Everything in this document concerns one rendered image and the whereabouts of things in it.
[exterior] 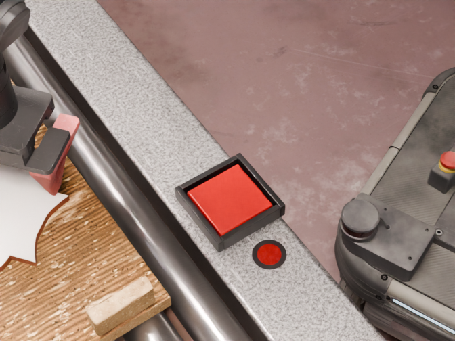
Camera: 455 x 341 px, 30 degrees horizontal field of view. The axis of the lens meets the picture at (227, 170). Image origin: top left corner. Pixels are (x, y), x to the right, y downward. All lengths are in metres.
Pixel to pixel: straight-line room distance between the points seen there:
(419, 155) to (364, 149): 0.32
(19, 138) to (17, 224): 0.10
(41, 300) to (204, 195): 0.18
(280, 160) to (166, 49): 0.46
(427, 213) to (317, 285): 0.90
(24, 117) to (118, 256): 0.15
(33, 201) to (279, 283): 0.24
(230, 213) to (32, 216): 0.18
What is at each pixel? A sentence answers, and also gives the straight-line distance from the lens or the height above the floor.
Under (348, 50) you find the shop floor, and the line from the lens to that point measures 2.25.
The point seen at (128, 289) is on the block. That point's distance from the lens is 0.72.
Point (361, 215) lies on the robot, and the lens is 1.53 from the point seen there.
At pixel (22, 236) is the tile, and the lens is 0.79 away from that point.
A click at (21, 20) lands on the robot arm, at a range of 0.62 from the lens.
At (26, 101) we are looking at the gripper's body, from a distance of 0.75.
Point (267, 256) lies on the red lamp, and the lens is 0.78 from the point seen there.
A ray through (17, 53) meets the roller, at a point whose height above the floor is 0.92.
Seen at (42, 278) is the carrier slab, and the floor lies 0.94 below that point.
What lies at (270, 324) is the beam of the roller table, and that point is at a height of 0.92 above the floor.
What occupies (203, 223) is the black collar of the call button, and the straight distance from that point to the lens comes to 0.78.
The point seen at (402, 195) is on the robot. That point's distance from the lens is 1.67.
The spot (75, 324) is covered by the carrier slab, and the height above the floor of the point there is 0.94.
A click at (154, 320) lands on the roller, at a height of 0.92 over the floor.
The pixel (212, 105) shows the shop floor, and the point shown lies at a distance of 2.10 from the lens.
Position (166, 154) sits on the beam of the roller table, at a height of 0.91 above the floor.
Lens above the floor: 1.59
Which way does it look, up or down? 54 degrees down
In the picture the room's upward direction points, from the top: 1 degrees counter-clockwise
